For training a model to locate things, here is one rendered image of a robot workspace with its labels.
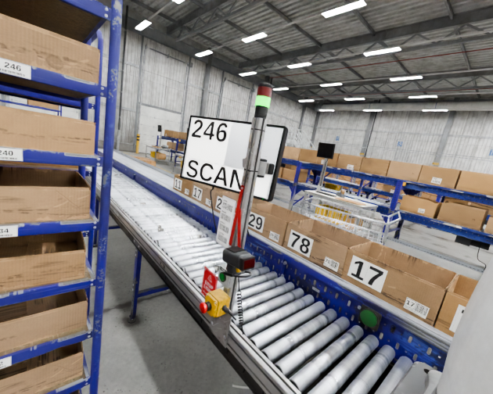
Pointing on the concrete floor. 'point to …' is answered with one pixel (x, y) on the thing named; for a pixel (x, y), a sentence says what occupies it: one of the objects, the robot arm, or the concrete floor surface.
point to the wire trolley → (347, 216)
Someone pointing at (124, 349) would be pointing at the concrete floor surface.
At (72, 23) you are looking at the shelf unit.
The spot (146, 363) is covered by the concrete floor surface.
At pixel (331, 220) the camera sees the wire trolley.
